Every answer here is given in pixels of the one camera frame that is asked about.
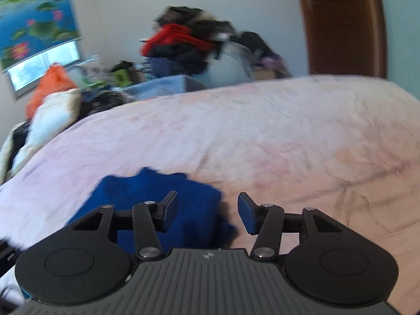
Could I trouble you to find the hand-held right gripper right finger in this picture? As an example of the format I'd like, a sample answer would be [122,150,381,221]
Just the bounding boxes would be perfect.
[238,192,356,260]

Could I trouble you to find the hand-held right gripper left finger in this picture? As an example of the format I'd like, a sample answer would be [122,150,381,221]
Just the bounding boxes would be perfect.
[70,190,180,260]

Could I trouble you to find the blue beaded sweater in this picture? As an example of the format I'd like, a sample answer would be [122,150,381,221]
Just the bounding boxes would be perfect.
[66,167,239,255]

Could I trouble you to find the pile of dark red clothes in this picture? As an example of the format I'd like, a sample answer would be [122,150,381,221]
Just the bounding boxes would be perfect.
[140,5,237,74]

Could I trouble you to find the pink bed blanket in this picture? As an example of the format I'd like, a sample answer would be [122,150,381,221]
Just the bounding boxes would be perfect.
[0,74,420,306]

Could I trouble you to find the white printed quilt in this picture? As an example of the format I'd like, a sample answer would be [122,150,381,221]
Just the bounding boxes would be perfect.
[0,128,20,186]

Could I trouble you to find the black patterned garment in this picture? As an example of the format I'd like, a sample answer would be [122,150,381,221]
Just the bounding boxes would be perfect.
[8,122,32,166]

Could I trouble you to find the light blue folded blanket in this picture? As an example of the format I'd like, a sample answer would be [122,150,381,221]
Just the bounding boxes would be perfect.
[125,74,208,102]

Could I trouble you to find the dark leopard cloth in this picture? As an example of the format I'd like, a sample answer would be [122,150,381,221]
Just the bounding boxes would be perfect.
[80,89,137,117]

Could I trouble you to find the white quilted jacket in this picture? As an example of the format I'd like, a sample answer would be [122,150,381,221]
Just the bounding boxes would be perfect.
[9,88,83,166]

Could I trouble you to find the green black box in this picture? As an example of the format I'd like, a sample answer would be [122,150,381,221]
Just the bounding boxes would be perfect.
[111,68,132,88]

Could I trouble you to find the clear plastic bag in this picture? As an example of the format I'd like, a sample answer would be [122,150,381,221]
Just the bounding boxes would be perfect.
[202,43,256,88]

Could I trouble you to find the purple cloth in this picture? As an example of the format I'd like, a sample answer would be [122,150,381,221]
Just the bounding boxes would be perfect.
[260,56,287,72]

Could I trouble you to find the black bag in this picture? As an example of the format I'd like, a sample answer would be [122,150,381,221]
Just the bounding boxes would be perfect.
[240,31,280,64]

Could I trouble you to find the orange plastic bag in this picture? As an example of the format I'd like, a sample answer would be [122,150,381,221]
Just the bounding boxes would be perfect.
[25,63,78,119]

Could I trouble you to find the window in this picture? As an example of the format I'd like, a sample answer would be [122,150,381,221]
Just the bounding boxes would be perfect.
[7,39,83,102]

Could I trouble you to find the brown wooden door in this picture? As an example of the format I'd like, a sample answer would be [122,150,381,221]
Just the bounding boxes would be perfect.
[293,0,388,80]

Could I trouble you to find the lotus flower wall poster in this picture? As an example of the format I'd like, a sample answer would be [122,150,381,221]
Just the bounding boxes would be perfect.
[0,0,82,73]

